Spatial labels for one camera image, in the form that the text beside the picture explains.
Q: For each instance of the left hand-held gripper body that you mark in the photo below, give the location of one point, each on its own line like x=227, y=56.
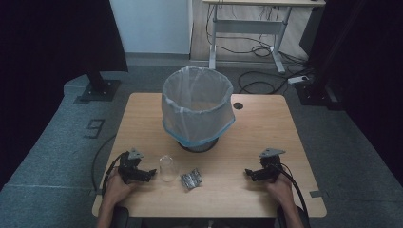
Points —
x=130, y=164

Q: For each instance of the clear plastic cup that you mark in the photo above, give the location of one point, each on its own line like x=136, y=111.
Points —
x=168, y=169

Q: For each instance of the white panel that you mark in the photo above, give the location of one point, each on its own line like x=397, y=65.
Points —
x=152, y=25

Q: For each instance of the silver foil wrapper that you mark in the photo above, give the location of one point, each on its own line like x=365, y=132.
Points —
x=191, y=179

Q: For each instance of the white power strip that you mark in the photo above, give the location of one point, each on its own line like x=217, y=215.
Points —
x=297, y=79

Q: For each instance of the person's left hand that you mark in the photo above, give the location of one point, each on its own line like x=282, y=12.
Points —
x=115, y=190

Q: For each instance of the black mesh trash bin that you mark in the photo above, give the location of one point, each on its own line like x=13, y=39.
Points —
x=199, y=148

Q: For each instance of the black stand with base plate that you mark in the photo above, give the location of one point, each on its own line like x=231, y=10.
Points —
x=99, y=88
x=316, y=91

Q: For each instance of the white desk frame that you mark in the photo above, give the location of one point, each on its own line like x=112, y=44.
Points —
x=250, y=27

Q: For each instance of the black curtain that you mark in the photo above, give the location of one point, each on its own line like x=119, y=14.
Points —
x=47, y=63
x=374, y=79

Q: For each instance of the person's right hand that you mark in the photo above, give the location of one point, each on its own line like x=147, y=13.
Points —
x=280, y=190

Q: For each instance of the black round table grommet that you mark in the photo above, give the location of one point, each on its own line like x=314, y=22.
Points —
x=238, y=105

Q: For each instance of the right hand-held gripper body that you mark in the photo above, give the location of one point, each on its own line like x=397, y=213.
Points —
x=269, y=164

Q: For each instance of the trash bin with plastic liner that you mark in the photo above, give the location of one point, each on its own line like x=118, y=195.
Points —
x=196, y=107

